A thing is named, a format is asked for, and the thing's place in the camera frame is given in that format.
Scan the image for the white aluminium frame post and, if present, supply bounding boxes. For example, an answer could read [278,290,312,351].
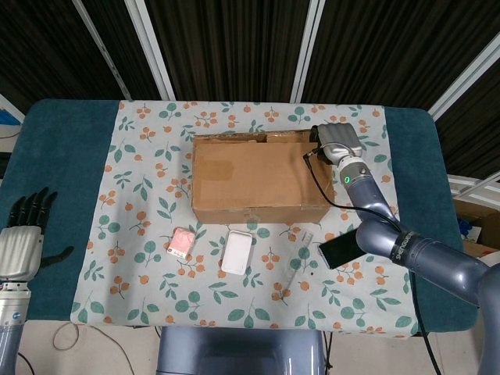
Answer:
[291,0,326,104]
[427,37,500,120]
[124,0,176,102]

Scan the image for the white metal rack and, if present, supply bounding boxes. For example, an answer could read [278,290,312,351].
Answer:
[447,173,500,204]

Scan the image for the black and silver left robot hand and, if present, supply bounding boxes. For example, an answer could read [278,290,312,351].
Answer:
[0,187,75,283]

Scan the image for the white plastic container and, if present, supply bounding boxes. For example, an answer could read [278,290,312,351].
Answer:
[220,229,254,274]

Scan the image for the brown cardboard shipping box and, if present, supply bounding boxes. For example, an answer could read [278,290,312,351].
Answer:
[190,130,336,226]

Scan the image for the thin grey frame post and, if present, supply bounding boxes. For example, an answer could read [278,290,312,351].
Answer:
[72,0,132,102]

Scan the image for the floral print tablecloth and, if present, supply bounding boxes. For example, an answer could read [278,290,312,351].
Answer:
[70,100,419,338]

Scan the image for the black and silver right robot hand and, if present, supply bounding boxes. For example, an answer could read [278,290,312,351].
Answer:
[310,123,364,167]

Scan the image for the black smartphone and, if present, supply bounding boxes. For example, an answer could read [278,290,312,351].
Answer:
[317,228,369,270]

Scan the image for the pink tissue pack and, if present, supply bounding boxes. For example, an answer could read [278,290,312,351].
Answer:
[166,227,196,259]

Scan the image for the blue-grey robot torso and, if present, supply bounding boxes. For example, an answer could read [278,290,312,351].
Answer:
[155,326,327,375]

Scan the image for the transparent plastic ruler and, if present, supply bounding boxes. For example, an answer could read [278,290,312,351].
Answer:
[279,230,316,291]

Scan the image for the white and blue paper package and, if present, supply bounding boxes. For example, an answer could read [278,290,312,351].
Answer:
[0,93,25,128]

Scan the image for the teal table cover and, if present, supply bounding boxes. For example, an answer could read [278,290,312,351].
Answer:
[0,98,476,338]

